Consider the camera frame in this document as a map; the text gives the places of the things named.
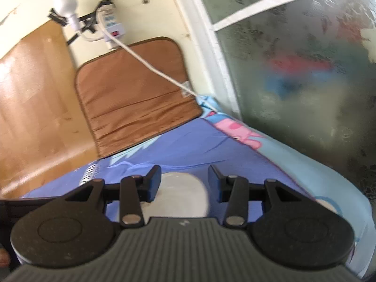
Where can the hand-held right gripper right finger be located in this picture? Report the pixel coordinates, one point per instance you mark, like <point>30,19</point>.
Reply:
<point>216,188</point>

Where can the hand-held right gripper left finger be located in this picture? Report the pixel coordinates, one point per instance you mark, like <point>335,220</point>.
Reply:
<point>153,188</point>

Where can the scalloped white floral plate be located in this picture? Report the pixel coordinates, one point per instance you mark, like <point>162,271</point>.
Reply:
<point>182,196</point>

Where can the person's left hand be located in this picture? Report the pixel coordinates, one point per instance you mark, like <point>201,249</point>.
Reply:
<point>4,258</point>

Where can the brown seat cushion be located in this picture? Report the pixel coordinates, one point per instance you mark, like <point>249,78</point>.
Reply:
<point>132,94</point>

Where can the light blue cartoon sheet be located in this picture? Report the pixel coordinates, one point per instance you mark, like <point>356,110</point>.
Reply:
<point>311,170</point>

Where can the wooden panel board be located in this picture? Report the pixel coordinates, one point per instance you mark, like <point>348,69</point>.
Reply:
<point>35,108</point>

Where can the frosted floral window glass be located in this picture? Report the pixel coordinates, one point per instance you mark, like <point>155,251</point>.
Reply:
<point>293,79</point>

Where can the white power strip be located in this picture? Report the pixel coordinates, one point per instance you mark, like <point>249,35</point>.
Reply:
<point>113,23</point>

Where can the black adhesive tape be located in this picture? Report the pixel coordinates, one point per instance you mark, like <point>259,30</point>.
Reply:
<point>88,23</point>

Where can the white light bulb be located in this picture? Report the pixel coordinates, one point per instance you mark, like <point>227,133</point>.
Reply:
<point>66,4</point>

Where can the white window frame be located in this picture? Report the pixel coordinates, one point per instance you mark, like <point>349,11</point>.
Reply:
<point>214,50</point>

